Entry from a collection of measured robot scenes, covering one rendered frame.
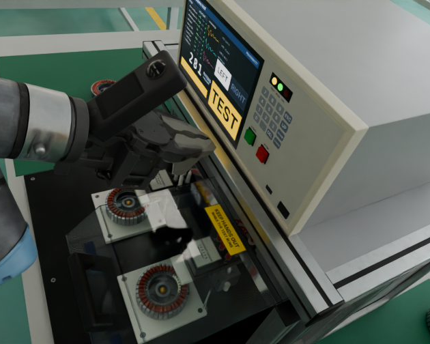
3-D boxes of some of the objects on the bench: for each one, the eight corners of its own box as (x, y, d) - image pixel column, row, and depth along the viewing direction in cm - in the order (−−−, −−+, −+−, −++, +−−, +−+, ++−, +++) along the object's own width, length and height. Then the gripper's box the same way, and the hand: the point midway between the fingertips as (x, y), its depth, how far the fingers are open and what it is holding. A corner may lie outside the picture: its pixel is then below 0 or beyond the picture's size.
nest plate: (106, 244, 81) (106, 241, 80) (91, 196, 89) (91, 194, 88) (166, 226, 87) (166, 224, 86) (147, 183, 96) (147, 181, 95)
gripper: (42, 136, 41) (181, 156, 56) (56, 192, 36) (204, 198, 51) (65, 77, 37) (209, 116, 52) (84, 131, 32) (237, 157, 47)
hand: (210, 141), depth 49 cm, fingers closed
